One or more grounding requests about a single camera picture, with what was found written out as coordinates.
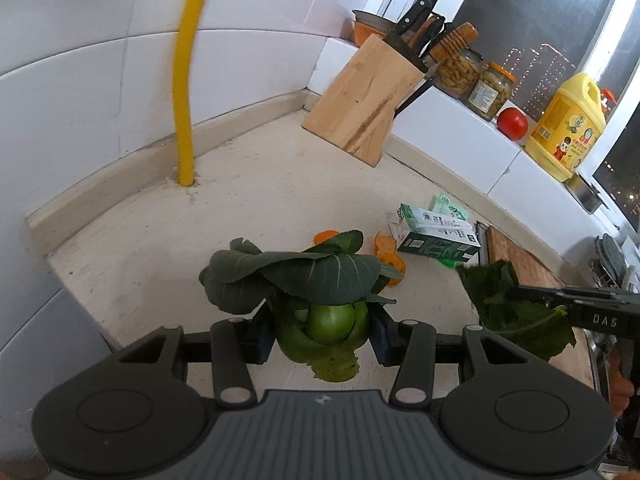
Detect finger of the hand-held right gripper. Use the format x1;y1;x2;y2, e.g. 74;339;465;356
511;286;640;311

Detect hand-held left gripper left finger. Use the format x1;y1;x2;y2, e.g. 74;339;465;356
107;305;276;407

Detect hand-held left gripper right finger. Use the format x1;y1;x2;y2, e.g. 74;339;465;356
370;306;541;407

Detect green vegetable leaf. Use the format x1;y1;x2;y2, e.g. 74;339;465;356
456;259;578;362

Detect bok choy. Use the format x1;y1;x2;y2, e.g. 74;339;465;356
199;230;403;383

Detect green and white milk carton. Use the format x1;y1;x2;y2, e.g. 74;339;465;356
396;203;482;264

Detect green snack wrapper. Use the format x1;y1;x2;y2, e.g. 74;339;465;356
431;192;475;268

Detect person's right hand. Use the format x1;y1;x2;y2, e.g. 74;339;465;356
611;355;640;418

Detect wooden cutting board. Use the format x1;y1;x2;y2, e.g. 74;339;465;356
475;222;603;391

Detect grey dish rack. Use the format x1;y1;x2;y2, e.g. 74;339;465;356
587;232;640;291

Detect small steel pot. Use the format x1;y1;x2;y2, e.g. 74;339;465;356
566;172;610;215

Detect yellow oil bottle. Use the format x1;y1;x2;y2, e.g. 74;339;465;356
525;72;607;183

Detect red tomato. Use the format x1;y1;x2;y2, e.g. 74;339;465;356
496;106;530;141

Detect orange lidded pickle jar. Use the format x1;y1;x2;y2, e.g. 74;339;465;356
467;61;517;122

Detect glass jar of pale pickles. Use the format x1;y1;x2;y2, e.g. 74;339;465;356
437;47;487;99

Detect wooden knife block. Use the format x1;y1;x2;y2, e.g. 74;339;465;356
301;35;426;167

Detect yellow pipe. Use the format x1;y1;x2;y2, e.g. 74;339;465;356
171;0;219;187

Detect window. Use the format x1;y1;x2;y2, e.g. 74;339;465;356
370;0;640;221

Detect orange bowl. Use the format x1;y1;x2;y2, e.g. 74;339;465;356
352;9;397;47

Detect black riveted knife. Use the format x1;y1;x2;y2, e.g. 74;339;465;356
384;0;434;41

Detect wooden handled knife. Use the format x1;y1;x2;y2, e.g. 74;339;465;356
429;22;480;64

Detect black handled knife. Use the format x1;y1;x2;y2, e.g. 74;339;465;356
417;14;447;58

